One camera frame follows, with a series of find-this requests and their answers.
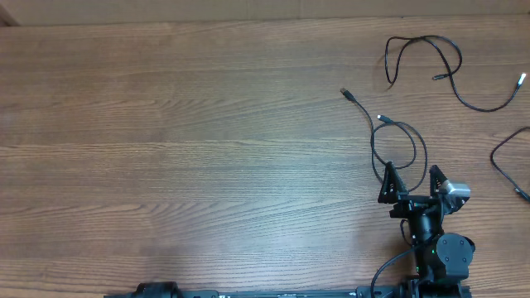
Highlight thick black cable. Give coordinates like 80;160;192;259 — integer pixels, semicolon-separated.
340;87;429;194

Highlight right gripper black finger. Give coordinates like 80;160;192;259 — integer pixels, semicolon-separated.
378;161;408;204
429;165;448;198

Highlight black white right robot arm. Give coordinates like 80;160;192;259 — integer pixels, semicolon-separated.
369;161;475;297

